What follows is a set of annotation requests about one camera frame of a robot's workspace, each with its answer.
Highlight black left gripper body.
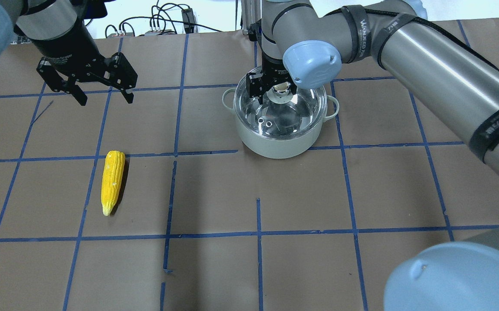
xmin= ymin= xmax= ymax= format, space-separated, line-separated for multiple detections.
xmin=31 ymin=22 xmax=138 ymax=92

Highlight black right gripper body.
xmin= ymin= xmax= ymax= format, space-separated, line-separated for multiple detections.
xmin=246 ymin=54 xmax=293 ymax=95

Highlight glass pot lid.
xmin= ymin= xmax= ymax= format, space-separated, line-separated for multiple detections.
xmin=233 ymin=77 xmax=335 ymax=140

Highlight yellow corn cob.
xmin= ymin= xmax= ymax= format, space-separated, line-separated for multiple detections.
xmin=100 ymin=150 xmax=126 ymax=216

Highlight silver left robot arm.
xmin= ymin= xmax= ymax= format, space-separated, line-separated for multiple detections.
xmin=0 ymin=0 xmax=138 ymax=106

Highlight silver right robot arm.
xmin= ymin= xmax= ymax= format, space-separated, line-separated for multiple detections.
xmin=240 ymin=0 xmax=499 ymax=311

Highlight pale green cooking pot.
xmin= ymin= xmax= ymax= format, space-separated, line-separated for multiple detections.
xmin=222 ymin=83 xmax=340 ymax=159

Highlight black cables on table edge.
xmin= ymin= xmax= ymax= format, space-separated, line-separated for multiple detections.
xmin=81 ymin=0 xmax=224 ymax=39

